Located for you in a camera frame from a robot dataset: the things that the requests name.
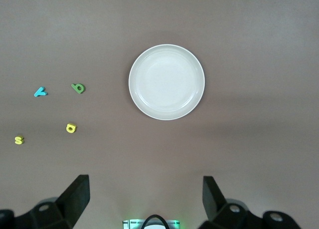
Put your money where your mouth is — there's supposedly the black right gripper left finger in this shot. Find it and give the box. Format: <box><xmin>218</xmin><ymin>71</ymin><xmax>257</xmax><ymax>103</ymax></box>
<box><xmin>0</xmin><ymin>174</ymin><xmax>90</xmax><ymax>229</ymax></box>

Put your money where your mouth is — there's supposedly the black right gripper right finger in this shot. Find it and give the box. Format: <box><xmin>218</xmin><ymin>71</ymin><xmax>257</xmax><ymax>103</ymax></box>
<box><xmin>203</xmin><ymin>176</ymin><xmax>302</xmax><ymax>229</ymax></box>

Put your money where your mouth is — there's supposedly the teal letter y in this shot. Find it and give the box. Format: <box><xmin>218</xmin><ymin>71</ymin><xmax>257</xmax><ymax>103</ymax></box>
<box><xmin>33</xmin><ymin>86</ymin><xmax>48</xmax><ymax>98</ymax></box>

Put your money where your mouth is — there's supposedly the green letter a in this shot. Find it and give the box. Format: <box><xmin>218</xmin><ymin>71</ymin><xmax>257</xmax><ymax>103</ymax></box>
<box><xmin>71</xmin><ymin>83</ymin><xmax>86</xmax><ymax>94</ymax></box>

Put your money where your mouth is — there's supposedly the brown table cover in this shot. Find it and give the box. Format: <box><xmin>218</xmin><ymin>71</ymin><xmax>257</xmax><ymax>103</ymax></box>
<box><xmin>0</xmin><ymin>0</ymin><xmax>319</xmax><ymax>229</ymax></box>

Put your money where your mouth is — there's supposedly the beige round plate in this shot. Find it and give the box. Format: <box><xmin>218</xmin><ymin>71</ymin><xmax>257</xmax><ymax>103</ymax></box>
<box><xmin>128</xmin><ymin>44</ymin><xmax>206</xmax><ymax>121</ymax></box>

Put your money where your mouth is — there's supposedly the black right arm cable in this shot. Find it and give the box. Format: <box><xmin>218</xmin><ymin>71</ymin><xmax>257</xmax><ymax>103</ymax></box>
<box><xmin>142</xmin><ymin>214</ymin><xmax>170</xmax><ymax>229</ymax></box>

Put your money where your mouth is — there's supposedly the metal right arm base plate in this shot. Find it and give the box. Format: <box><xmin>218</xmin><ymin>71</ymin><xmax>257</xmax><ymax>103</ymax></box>
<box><xmin>122</xmin><ymin>218</ymin><xmax>180</xmax><ymax>229</ymax></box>

